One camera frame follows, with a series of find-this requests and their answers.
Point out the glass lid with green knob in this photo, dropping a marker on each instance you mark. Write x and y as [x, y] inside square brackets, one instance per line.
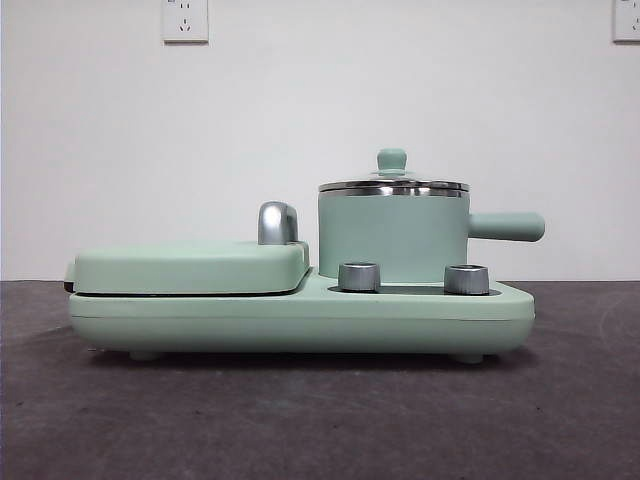
[393, 159]

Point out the mint green breakfast machine base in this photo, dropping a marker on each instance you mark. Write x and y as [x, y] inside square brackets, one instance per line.
[300, 320]

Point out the white wall socket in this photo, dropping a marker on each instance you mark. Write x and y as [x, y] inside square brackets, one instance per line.
[185, 22]
[627, 20]

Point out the silver control knob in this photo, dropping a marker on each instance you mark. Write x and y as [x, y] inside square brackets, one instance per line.
[359, 277]
[466, 280]

